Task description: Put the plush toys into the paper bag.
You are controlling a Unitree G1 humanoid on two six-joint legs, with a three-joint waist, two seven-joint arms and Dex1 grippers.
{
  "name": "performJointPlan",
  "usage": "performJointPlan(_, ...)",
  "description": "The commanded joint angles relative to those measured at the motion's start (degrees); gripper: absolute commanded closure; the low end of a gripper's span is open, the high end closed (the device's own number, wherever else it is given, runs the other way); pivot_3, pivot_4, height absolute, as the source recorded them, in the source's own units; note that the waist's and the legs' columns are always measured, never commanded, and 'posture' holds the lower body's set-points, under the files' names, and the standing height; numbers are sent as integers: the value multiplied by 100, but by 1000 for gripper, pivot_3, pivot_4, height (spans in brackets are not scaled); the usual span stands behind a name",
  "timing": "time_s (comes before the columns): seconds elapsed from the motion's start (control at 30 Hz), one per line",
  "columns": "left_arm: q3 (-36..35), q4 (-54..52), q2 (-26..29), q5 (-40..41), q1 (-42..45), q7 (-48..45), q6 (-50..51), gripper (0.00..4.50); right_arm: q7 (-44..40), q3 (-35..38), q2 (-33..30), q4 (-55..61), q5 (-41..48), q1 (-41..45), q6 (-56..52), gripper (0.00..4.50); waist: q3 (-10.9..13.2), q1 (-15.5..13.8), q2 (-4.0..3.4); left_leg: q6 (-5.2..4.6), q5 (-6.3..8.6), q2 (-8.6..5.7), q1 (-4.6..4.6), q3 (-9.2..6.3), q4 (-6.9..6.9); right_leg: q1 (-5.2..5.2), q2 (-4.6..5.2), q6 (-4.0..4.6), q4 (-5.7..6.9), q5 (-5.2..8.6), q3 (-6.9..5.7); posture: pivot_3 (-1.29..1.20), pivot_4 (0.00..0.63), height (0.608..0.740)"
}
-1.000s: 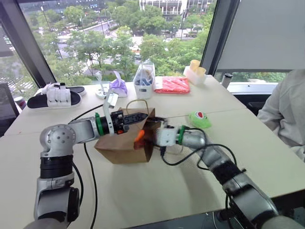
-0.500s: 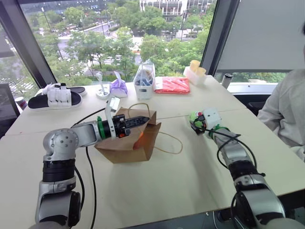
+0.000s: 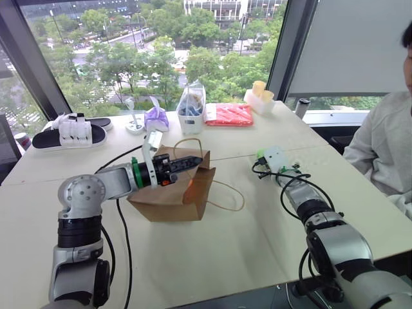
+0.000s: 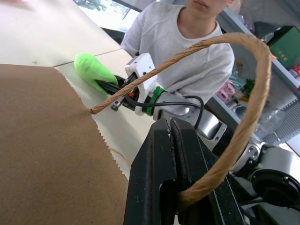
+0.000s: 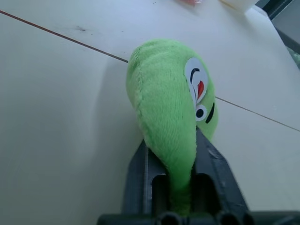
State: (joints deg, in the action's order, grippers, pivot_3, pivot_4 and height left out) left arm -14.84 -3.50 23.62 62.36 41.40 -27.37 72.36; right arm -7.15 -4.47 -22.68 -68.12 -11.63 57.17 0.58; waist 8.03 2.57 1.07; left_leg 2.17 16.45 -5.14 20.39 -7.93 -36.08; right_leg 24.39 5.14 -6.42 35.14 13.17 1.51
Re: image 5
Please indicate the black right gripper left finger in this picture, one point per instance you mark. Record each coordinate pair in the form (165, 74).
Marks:
(137, 187)

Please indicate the green plush toy with face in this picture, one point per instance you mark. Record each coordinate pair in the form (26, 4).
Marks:
(164, 105)

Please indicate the white container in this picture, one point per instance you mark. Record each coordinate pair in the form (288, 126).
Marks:
(237, 4)

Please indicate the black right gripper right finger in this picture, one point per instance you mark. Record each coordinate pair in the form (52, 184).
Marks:
(222, 185)

